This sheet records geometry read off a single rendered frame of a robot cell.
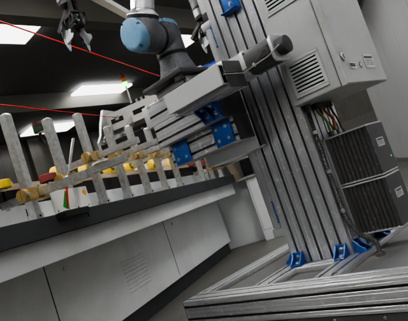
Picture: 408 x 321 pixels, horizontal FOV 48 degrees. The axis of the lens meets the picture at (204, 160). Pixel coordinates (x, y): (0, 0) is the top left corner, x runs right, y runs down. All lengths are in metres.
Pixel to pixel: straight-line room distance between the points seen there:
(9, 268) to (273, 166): 1.00
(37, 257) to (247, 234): 3.00
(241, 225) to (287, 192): 2.90
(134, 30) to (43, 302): 1.19
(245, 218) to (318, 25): 3.22
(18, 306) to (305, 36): 1.48
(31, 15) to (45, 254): 3.92
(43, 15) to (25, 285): 3.94
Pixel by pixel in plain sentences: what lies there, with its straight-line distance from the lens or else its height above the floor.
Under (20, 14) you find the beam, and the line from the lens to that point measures 5.43.
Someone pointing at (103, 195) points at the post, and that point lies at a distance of 2.28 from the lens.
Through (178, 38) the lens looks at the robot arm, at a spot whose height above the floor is 1.18.
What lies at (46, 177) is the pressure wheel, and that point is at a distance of 2.17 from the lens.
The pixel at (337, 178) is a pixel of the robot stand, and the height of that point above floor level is 0.49.
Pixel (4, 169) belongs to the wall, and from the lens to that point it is 11.79.
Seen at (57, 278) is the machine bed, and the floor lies 0.44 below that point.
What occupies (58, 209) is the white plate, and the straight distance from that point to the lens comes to 1.97.
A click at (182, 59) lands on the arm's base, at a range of 1.75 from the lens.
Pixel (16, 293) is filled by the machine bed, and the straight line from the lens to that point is 2.03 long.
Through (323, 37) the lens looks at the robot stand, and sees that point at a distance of 1.53.
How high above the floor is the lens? 0.57
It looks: 5 degrees up
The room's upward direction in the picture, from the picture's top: 19 degrees counter-clockwise
